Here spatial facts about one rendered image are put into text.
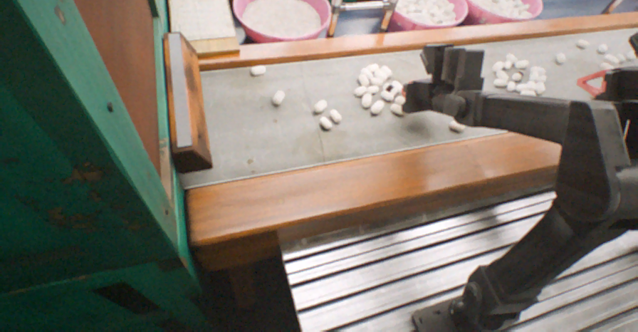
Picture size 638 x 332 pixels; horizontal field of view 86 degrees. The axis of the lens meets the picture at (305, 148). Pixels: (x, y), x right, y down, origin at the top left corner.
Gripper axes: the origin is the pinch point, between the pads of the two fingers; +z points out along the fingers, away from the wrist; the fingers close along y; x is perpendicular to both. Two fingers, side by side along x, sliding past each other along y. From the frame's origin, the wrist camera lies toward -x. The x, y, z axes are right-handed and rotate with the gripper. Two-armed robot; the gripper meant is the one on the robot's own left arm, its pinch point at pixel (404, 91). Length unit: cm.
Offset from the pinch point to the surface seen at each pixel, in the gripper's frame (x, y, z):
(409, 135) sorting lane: 8.8, 2.9, -7.0
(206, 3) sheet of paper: -25, 41, 27
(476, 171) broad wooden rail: 15.1, -5.5, -18.3
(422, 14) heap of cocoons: -17.8, -21.0, 24.1
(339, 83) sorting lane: -3.0, 13.7, 6.9
